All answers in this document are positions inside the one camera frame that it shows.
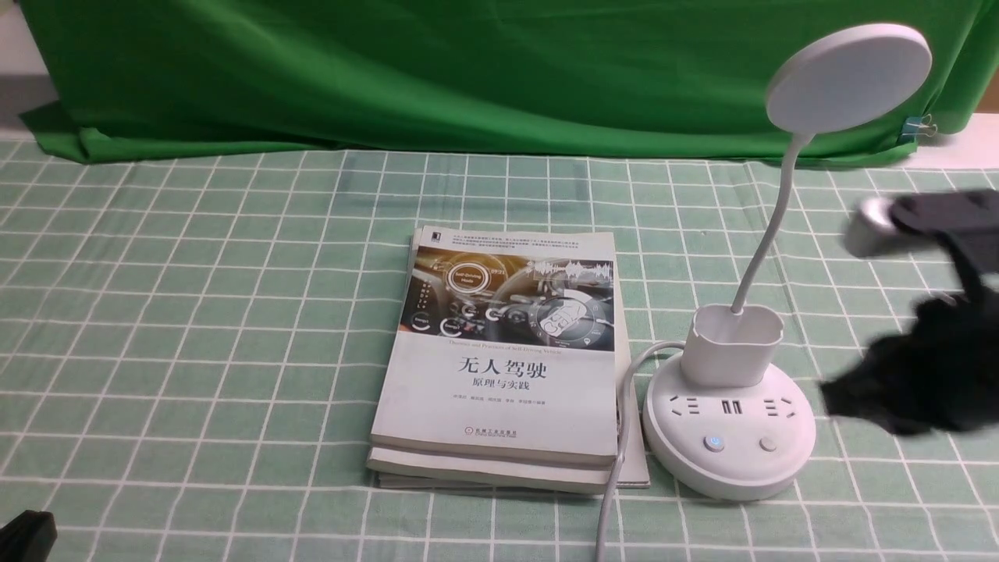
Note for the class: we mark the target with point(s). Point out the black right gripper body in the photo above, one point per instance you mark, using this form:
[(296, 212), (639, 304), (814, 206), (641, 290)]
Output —
[(977, 257)]

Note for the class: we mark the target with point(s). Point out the right gripper black finger with grey tip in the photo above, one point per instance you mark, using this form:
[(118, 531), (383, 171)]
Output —
[(882, 226)]

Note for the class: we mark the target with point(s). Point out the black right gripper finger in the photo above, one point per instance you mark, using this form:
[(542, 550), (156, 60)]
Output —
[(940, 376)]

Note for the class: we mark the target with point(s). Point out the white desk lamp with socket base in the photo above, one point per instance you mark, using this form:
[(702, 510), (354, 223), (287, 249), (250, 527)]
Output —
[(719, 415)]

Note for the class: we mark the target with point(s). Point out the blue binder clip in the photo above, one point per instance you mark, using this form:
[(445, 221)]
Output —
[(915, 127)]

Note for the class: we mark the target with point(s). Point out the top self-driving textbook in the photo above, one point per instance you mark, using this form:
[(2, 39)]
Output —
[(499, 375)]

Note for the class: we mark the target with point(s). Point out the middle book in stack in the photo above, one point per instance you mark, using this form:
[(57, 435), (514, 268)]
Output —
[(399, 469)]

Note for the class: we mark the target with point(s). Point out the green checkered tablecloth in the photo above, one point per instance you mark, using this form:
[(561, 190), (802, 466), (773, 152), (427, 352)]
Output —
[(191, 353)]

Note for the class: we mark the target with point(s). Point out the green backdrop cloth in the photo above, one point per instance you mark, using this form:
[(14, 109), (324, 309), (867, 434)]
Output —
[(142, 80)]

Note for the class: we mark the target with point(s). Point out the black object at corner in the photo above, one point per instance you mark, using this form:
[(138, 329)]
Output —
[(30, 536)]

